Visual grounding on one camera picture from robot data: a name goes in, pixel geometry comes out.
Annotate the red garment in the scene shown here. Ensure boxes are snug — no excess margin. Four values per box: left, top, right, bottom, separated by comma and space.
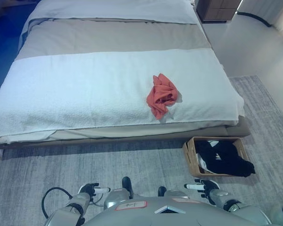
146, 73, 182, 120

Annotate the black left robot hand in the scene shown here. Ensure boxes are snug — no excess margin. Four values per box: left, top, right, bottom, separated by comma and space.
78, 182, 111, 198

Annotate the brown wooden nightstand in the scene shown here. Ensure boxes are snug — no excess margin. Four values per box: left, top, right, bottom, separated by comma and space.
196, 0, 238, 24

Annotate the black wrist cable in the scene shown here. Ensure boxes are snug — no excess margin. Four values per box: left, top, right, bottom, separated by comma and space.
42, 186, 103, 219

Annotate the woven wicker basket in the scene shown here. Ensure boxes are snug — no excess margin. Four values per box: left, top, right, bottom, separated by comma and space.
182, 137, 250, 178

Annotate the white bed sheet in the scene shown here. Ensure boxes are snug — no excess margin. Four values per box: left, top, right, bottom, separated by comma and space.
28, 0, 199, 24

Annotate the silver right robot leg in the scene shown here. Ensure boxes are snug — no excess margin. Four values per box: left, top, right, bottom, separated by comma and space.
164, 189, 197, 201

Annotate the beige upholstered bed base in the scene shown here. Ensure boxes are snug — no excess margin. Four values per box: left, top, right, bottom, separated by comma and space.
0, 115, 251, 151

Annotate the black left robot foot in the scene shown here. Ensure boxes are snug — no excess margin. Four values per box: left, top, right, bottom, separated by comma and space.
121, 176, 133, 195

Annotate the silver robot torso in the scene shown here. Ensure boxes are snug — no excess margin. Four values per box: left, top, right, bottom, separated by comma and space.
84, 196, 262, 226

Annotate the silver robot leg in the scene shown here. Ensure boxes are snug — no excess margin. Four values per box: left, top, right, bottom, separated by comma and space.
164, 189, 197, 201
103, 187, 134, 210

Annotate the silver left robot leg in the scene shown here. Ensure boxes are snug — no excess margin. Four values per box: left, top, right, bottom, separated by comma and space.
103, 187, 134, 210

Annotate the bed with white blanket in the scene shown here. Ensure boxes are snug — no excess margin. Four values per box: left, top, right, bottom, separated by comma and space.
0, 48, 245, 140

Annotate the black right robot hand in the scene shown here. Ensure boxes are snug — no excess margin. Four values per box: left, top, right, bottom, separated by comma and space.
183, 178, 221, 199

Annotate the grey carpet rug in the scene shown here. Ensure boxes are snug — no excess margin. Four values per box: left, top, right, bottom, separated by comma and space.
0, 75, 283, 226

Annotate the thick black floor cable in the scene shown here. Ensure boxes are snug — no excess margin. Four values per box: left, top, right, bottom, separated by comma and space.
236, 11, 274, 28

